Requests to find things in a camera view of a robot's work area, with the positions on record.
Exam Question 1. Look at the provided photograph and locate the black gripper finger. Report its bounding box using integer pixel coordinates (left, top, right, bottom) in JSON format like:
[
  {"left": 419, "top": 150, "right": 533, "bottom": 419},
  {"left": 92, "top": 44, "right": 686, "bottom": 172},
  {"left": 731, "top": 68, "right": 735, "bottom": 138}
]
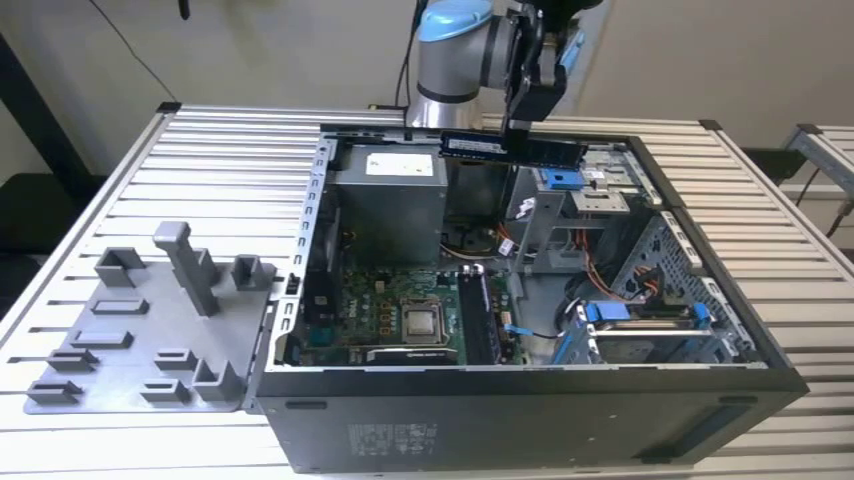
[{"left": 503, "top": 118, "right": 534, "bottom": 154}]

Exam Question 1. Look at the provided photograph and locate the RAM stick with blue label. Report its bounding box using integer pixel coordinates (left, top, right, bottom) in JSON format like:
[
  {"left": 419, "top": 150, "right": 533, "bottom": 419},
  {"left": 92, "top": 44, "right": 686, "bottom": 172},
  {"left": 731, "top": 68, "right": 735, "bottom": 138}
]
[{"left": 439, "top": 128, "right": 590, "bottom": 169}]

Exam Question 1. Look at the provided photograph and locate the black RAM slot bank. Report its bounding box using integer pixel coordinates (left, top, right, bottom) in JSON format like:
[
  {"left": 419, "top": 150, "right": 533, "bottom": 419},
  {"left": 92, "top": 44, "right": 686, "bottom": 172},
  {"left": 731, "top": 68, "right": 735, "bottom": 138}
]
[{"left": 459, "top": 264, "right": 503, "bottom": 365}]

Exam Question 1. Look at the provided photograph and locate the blue plastic disk carrier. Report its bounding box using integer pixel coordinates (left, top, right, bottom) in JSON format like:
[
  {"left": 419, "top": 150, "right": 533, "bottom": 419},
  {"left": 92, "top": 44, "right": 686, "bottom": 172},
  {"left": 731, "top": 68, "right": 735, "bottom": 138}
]
[{"left": 541, "top": 167, "right": 582, "bottom": 191}]

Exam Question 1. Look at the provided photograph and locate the grey metal drive bay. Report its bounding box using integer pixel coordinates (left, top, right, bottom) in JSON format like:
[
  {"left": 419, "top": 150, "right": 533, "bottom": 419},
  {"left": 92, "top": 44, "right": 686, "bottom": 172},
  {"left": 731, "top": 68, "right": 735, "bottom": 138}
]
[{"left": 506, "top": 142, "right": 662, "bottom": 274}]

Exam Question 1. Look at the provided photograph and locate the grey power supply unit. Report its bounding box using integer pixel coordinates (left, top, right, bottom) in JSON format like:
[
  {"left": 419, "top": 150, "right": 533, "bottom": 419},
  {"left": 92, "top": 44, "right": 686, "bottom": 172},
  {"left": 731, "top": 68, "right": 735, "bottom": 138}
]
[{"left": 326, "top": 142, "right": 450, "bottom": 266}]

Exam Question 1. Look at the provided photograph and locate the hard disk in blue carrier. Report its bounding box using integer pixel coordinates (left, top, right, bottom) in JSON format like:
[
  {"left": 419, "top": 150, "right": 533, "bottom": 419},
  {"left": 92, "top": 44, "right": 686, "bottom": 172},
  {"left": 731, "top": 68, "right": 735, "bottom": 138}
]
[{"left": 555, "top": 299, "right": 729, "bottom": 365}]

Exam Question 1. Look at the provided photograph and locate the black box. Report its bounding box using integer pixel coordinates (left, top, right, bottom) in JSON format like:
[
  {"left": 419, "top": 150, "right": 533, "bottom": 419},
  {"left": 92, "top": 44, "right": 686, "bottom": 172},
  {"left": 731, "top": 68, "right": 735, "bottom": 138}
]
[{"left": 739, "top": 147, "right": 809, "bottom": 187}]

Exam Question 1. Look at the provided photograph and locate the silver CPU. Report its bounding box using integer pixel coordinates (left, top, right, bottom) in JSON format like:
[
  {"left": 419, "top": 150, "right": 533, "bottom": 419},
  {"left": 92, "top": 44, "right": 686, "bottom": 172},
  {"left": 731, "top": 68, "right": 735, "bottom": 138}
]
[{"left": 405, "top": 310, "right": 442, "bottom": 336}]

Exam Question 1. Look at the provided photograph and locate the green motherboard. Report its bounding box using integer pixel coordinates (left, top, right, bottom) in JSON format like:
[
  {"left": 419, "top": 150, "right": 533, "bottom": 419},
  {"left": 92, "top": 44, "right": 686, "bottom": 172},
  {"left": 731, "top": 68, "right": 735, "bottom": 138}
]
[{"left": 292, "top": 264, "right": 535, "bottom": 366}]

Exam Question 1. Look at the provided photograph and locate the CPU socket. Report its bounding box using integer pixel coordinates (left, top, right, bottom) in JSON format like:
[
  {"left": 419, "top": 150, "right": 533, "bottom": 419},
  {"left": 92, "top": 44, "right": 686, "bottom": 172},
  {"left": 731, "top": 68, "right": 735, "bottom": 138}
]
[{"left": 396, "top": 297, "right": 449, "bottom": 346}]

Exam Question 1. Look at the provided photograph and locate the metal slat side table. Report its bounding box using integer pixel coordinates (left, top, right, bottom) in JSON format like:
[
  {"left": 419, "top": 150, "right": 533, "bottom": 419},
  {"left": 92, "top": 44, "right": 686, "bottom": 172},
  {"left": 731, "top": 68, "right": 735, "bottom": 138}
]
[{"left": 777, "top": 122, "right": 854, "bottom": 201}]

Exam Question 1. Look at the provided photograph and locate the black graphics card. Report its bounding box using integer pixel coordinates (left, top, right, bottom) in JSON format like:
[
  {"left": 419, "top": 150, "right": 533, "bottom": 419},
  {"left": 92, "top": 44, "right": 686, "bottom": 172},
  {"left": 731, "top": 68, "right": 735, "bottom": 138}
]
[{"left": 364, "top": 347, "right": 462, "bottom": 366}]

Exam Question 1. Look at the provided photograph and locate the black open PC case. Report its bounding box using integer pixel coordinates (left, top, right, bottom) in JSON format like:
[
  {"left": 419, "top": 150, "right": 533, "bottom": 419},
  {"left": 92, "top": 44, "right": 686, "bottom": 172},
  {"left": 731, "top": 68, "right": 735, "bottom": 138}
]
[{"left": 243, "top": 122, "right": 813, "bottom": 475}]

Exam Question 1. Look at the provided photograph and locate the grey plastic parts rack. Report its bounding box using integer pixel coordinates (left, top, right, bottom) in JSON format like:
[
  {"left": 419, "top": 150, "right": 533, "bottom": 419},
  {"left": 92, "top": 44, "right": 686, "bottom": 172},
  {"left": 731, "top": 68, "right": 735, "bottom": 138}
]
[{"left": 19, "top": 222, "right": 282, "bottom": 417}]

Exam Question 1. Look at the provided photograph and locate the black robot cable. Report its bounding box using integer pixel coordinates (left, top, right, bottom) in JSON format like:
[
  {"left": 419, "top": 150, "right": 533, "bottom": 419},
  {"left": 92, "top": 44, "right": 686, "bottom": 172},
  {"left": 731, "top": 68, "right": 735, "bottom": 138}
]
[{"left": 394, "top": 0, "right": 430, "bottom": 109}]

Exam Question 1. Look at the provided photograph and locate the black yellow wire bundle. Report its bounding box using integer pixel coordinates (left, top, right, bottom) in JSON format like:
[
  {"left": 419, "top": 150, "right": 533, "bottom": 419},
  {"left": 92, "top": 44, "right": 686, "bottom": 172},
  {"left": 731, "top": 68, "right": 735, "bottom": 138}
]
[{"left": 443, "top": 224, "right": 517, "bottom": 260}]

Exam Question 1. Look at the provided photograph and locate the orange wire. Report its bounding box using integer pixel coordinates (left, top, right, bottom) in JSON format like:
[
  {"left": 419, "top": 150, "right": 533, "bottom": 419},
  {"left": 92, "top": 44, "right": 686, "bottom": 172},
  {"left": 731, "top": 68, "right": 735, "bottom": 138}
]
[{"left": 578, "top": 227, "right": 646, "bottom": 304}]

